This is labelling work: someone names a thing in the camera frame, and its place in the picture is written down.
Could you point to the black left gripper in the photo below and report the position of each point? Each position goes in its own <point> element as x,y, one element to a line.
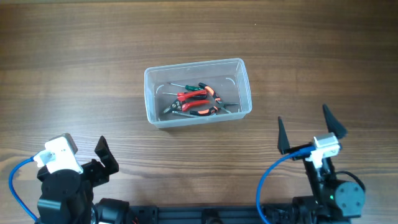
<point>94,168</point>

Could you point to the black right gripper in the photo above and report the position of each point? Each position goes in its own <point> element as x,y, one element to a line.
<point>303,148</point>

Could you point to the silver socket wrench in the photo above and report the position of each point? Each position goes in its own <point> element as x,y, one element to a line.
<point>184,114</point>

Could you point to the red pruning shears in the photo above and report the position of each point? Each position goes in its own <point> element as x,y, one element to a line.
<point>187,100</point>

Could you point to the orange black needle-nose pliers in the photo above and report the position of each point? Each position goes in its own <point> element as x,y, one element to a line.
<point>221,105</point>

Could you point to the red black screwdriver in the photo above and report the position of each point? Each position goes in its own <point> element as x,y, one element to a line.
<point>170,93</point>

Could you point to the green handled screwdriver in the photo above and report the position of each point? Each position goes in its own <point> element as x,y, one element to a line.
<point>187,87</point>

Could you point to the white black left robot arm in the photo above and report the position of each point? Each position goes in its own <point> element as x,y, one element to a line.
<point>67,186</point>

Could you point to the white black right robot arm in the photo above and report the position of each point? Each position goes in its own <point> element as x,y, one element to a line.
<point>337,196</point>

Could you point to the clear plastic container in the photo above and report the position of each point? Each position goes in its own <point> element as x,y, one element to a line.
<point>228,77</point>

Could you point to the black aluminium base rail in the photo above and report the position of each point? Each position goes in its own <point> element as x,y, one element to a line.
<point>208,214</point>

